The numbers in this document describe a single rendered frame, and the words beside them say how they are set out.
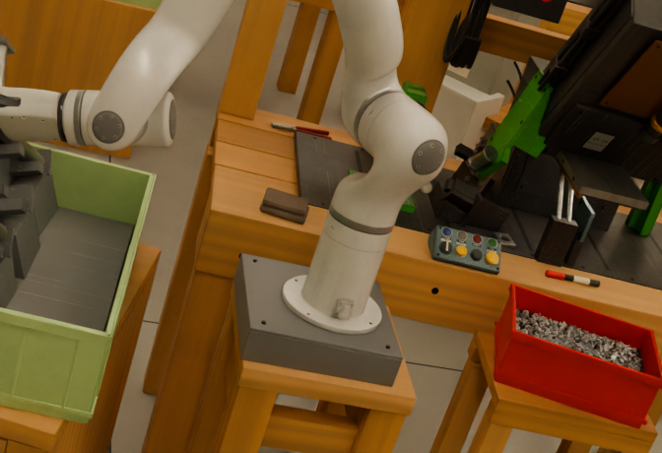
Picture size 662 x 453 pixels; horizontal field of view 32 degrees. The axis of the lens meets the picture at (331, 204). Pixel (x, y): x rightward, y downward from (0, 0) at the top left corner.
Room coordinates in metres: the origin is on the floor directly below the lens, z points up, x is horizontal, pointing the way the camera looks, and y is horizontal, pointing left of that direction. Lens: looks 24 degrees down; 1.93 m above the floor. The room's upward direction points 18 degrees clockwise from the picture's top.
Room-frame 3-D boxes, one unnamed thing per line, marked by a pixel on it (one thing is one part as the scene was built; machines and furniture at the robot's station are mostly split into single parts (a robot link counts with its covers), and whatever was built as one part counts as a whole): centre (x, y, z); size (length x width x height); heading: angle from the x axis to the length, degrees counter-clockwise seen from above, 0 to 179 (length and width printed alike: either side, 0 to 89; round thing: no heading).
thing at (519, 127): (2.57, -0.38, 1.17); 0.13 x 0.12 x 0.20; 101
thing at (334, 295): (1.90, -0.06, 1.00); 0.19 x 0.19 x 0.18
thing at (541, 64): (2.80, -0.52, 1.07); 0.30 x 0.18 x 0.34; 101
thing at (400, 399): (1.90, -0.06, 0.83); 0.32 x 0.32 x 0.04; 14
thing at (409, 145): (1.88, -0.08, 1.22); 0.19 x 0.12 x 0.24; 36
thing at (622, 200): (2.56, -0.53, 1.11); 0.39 x 0.16 x 0.03; 11
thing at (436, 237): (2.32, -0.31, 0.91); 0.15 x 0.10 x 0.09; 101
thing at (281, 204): (2.26, 0.09, 0.91); 0.10 x 0.08 x 0.03; 91
